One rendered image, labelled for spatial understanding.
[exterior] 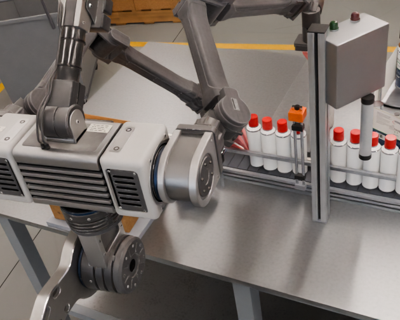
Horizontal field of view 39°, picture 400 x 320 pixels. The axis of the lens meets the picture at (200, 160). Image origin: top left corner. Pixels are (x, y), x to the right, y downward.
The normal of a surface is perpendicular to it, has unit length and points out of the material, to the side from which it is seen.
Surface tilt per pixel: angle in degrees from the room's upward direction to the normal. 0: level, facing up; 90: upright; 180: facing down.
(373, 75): 90
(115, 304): 0
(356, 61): 90
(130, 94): 0
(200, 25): 39
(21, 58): 93
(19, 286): 0
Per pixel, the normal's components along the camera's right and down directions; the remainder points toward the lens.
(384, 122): -0.77, 0.48
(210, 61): 0.47, -0.52
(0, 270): -0.14, -0.77
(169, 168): -0.29, -0.26
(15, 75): 0.03, 0.67
